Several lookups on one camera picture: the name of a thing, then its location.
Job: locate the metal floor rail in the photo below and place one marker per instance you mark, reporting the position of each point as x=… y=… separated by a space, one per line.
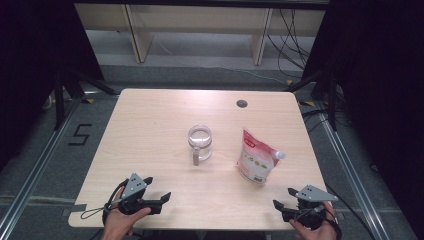
x=348 y=168
x=38 y=166

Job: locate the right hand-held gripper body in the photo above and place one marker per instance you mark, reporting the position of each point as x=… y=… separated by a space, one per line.
x=311 y=193

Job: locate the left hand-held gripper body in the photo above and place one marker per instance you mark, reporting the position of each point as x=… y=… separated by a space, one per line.
x=133 y=186

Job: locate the black metal stand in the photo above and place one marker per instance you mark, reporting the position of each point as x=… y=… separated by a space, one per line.
x=59 y=100
x=331 y=100

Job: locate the red and white spout pouch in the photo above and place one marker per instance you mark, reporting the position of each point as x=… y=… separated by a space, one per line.
x=253 y=160

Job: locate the yellow and black tape piece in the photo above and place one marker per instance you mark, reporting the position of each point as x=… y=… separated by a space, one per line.
x=289 y=82
x=307 y=103
x=88 y=100

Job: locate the person's left hand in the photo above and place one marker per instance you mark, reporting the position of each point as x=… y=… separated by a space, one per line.
x=116 y=223

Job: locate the person's right hand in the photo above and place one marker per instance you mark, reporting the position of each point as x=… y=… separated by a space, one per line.
x=320 y=233

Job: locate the grey tape strip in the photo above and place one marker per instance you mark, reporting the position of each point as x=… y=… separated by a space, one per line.
x=78 y=207

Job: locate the clear glass jar with lid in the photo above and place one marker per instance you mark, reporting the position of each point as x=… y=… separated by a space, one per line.
x=200 y=138

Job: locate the light wooden shelf unit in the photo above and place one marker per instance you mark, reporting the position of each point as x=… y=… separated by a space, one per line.
x=200 y=20

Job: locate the black curtain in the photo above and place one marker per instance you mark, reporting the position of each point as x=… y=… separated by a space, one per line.
x=383 y=66
x=26 y=50

